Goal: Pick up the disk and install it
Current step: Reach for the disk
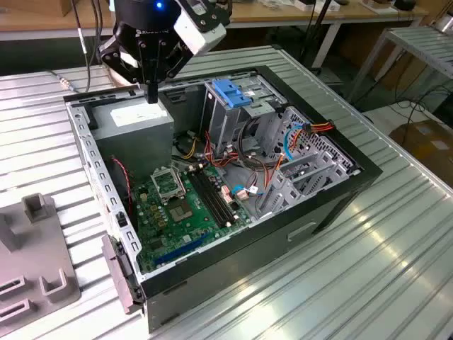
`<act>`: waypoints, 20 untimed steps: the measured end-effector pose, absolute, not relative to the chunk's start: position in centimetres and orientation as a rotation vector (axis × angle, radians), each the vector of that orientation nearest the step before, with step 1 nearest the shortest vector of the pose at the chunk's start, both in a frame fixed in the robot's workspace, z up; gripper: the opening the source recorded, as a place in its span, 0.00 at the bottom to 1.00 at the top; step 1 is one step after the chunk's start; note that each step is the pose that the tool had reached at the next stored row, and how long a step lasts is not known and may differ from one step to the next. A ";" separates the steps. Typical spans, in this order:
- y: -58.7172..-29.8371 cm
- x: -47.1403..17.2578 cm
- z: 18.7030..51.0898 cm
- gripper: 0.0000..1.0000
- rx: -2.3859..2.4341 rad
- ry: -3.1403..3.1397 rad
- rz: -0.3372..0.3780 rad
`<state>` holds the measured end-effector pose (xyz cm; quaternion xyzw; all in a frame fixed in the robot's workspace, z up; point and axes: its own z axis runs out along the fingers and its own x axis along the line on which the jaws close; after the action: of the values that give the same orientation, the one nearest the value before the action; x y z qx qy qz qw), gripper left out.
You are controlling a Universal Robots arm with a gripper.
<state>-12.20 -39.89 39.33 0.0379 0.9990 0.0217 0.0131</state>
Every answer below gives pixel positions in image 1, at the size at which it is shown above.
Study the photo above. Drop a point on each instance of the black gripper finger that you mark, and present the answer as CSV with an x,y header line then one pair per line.
x,y
120,56
173,60

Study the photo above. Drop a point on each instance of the metal disk bay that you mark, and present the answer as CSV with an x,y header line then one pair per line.
x,y
311,177

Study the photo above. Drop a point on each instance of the blue plastic drive latch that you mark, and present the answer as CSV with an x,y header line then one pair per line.
x,y
230,93

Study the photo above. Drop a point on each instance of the metal drive cage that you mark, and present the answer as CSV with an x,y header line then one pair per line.
x,y
226,127

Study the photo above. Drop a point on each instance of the grey power supply unit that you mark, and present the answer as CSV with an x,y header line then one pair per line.
x,y
134,148

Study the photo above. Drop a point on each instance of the black case fan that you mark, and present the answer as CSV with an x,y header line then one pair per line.
x,y
122,184

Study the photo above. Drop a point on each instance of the black RAM slot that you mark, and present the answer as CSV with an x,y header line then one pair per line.
x,y
218,195
209,202

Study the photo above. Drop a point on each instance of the white plug connector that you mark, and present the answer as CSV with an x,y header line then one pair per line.
x,y
241,195

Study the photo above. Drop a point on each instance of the CPU socket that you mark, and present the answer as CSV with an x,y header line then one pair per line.
x,y
180,212

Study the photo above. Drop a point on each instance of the green motherboard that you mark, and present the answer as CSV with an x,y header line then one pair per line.
x,y
198,230

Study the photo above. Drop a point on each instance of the wooden desk white legs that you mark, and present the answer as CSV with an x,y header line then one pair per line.
x,y
354,14

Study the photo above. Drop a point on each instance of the blue expansion slot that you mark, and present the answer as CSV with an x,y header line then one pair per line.
x,y
180,249

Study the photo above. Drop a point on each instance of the black PC case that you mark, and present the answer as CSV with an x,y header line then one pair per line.
x,y
247,255

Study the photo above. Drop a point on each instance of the grey parts rack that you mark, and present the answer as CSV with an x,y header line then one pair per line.
x,y
35,248

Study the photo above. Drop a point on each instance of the grey case bezel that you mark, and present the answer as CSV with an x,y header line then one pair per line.
x,y
118,269

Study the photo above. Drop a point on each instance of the metal slat side table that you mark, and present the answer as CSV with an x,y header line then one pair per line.
x,y
424,42

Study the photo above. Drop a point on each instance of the brown cardboard box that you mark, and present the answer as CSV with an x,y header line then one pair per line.
x,y
424,141

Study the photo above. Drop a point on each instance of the silver metal cylinder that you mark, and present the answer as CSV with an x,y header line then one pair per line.
x,y
446,21

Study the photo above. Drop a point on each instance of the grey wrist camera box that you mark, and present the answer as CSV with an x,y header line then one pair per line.
x,y
198,33

